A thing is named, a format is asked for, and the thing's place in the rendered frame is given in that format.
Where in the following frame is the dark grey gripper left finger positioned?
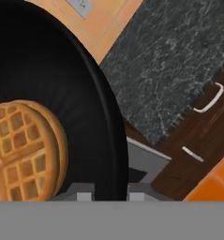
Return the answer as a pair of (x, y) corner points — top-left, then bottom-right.
(50, 182), (96, 203)

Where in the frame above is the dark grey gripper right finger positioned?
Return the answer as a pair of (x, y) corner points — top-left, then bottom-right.
(127, 182), (174, 203)

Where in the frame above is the black bowl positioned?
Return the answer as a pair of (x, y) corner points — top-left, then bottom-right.
(0, 0), (130, 203)

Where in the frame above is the dark wood cupboard door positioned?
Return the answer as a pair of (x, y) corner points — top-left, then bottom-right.
(150, 107), (224, 202)

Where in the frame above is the round golden waffle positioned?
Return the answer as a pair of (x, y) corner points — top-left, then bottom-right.
(0, 99), (69, 203)

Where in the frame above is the grey appliance front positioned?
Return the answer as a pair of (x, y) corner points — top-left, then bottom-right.
(126, 136), (172, 186)

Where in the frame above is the white straight door handle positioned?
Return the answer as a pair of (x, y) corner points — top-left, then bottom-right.
(181, 145), (205, 163)

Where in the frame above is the white curved drawer handle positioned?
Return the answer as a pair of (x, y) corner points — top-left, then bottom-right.
(192, 82), (224, 113)

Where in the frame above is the grey wall socket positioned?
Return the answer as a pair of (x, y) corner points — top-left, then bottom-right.
(65, 0), (94, 21)

